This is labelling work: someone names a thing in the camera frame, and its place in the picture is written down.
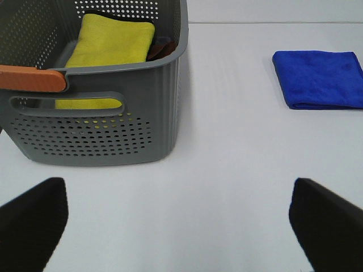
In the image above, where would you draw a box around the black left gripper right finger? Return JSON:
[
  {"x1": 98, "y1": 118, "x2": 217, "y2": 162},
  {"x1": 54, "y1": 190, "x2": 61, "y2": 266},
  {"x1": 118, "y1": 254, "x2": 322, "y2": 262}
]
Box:
[{"x1": 288, "y1": 178, "x2": 362, "y2": 271}]

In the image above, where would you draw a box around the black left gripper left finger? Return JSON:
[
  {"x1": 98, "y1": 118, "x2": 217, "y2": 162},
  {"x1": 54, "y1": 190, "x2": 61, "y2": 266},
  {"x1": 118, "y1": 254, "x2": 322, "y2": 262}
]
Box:
[{"x1": 1, "y1": 177, "x2": 69, "y2": 271}]

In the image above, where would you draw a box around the blue microfibre towel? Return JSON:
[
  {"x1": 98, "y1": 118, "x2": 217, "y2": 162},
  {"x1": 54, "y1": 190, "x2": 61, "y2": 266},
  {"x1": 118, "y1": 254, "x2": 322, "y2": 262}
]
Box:
[{"x1": 272, "y1": 50, "x2": 362, "y2": 110}]

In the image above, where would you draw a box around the grey perforated plastic basket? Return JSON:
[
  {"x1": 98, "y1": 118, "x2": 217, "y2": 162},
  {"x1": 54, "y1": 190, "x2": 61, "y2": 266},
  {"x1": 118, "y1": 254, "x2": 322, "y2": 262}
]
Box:
[{"x1": 1, "y1": 1, "x2": 188, "y2": 166}]

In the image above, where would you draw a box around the yellow folded towel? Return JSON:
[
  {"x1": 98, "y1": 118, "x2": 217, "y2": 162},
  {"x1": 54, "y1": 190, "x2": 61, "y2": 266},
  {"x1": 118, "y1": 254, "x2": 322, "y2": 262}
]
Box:
[{"x1": 54, "y1": 13, "x2": 156, "y2": 110}]

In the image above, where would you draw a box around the dark brown towel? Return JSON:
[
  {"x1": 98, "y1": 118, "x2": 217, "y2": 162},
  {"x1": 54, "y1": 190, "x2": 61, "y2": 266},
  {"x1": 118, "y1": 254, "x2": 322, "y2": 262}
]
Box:
[{"x1": 146, "y1": 36, "x2": 176, "y2": 61}]

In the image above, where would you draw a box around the orange basket handle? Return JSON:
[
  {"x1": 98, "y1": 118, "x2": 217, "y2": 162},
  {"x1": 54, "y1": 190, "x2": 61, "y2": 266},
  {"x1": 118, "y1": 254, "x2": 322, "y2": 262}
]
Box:
[{"x1": 1, "y1": 65, "x2": 66, "y2": 92}]

